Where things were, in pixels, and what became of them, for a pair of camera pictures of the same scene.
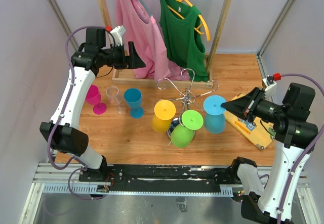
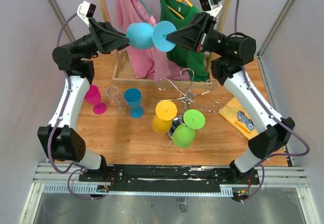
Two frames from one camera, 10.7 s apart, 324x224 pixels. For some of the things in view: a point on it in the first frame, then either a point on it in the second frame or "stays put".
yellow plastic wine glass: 164,110 stays put
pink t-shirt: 142,29 stays put
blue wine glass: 133,97 stays put
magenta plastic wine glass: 93,97 stays put
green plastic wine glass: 181,136 stays put
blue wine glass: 214,118 → 143,35
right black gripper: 244,106 → 190,36
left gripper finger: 136,61 → 112,41
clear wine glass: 115,97 stays put
